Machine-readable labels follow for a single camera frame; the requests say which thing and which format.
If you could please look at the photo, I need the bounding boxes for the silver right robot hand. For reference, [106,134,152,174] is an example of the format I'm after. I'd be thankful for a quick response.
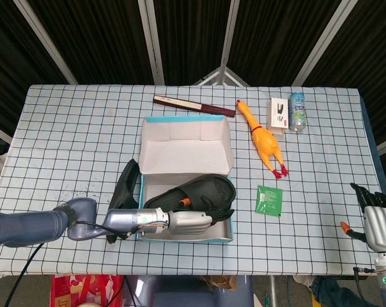
[339,182,386,253]

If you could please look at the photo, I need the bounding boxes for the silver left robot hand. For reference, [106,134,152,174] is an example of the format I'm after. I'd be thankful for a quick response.
[167,197,235,236]

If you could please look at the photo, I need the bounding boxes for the black slipper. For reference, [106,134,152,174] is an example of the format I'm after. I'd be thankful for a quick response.
[107,159,142,244]
[143,174,237,218]

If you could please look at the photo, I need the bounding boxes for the light blue shoe box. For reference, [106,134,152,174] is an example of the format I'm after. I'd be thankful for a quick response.
[135,115,235,244]

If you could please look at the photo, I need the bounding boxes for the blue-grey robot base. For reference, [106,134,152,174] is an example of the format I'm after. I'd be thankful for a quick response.
[124,274,254,307]

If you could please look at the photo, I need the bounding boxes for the red patterned bag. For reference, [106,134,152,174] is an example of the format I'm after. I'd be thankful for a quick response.
[50,274,125,307]

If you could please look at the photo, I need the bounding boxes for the table with checkered tablecloth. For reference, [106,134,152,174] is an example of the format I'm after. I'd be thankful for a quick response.
[0,84,386,276]

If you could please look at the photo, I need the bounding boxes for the brown paper bag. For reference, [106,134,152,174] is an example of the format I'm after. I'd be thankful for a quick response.
[201,274,238,290]

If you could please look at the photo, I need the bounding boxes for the blue jeans leg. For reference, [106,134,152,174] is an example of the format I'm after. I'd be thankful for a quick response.
[309,276,373,307]

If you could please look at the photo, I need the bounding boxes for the green sachet packet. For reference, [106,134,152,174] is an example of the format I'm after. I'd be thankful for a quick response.
[254,184,283,218]

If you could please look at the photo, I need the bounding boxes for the grey sneaker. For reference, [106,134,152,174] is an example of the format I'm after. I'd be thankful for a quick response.
[293,275,315,286]

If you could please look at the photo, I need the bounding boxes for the grey metal table leg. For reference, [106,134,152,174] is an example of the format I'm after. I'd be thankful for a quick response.
[269,275,277,307]

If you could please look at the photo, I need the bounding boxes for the yellow rubber chicken toy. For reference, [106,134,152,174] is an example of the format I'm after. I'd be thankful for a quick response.
[236,98,290,180]

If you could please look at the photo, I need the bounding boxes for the dark red folded fan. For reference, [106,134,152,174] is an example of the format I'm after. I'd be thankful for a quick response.
[153,95,237,118]

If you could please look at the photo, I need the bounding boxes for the small white carton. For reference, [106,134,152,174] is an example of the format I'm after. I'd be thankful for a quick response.
[266,97,290,137]

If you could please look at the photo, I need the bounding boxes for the plastic water bottle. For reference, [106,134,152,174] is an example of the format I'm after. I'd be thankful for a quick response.
[289,91,307,132]

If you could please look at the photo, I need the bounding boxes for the black pleated curtain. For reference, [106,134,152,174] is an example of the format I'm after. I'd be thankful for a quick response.
[0,0,386,154]

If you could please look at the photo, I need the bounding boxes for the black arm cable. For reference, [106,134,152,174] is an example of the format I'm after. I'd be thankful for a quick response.
[9,220,139,307]
[353,267,378,307]

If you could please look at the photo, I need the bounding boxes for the white metal frame brace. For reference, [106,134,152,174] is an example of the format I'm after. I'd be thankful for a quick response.
[192,66,251,87]

